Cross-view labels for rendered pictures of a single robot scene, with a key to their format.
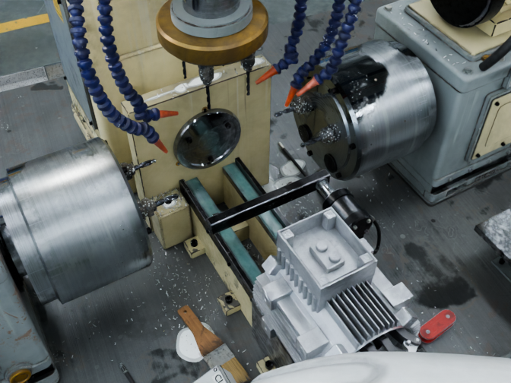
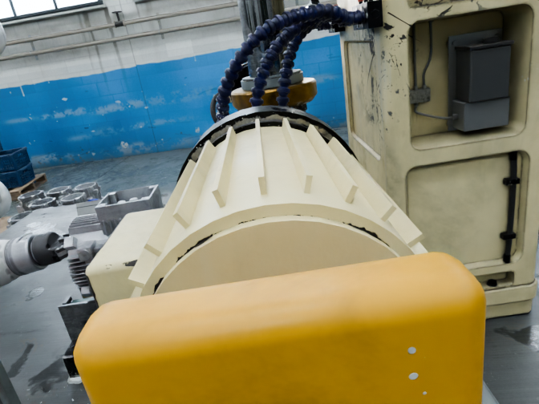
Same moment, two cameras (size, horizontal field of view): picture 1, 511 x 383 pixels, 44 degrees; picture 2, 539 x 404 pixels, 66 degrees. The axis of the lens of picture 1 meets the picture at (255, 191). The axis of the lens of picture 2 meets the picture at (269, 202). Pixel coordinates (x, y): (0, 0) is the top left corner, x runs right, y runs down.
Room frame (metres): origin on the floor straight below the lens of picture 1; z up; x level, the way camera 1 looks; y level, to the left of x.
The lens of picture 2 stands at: (1.29, -0.73, 1.42)
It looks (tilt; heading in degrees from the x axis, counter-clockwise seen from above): 21 degrees down; 120
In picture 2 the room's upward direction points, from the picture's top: 9 degrees counter-clockwise
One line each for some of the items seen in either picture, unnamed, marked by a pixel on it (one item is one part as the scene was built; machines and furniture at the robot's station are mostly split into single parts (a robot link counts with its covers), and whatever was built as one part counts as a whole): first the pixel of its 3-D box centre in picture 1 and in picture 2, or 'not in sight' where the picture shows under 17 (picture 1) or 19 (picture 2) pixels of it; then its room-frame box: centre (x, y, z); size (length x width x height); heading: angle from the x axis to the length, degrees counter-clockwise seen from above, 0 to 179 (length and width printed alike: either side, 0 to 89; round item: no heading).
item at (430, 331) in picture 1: (436, 326); not in sight; (0.62, -0.35, 0.81); 0.09 x 0.03 x 0.02; 127
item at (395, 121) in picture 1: (370, 105); not in sight; (1.01, -0.24, 1.04); 0.41 x 0.25 x 0.25; 119
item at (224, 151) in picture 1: (208, 140); not in sight; (0.93, 0.09, 1.02); 0.15 x 0.02 x 0.15; 119
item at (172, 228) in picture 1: (170, 217); not in sight; (0.85, 0.18, 0.86); 0.07 x 0.06 x 0.12; 119
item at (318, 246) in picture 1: (324, 259); (131, 210); (0.57, -0.11, 1.11); 0.12 x 0.11 x 0.07; 30
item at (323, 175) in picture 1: (270, 201); not in sight; (0.76, -0.03, 1.01); 0.26 x 0.04 x 0.03; 119
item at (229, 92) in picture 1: (196, 137); not in sight; (0.98, 0.13, 0.97); 0.30 x 0.11 x 0.34; 119
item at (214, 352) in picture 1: (210, 345); not in sight; (0.58, 0.09, 0.80); 0.21 x 0.05 x 0.01; 36
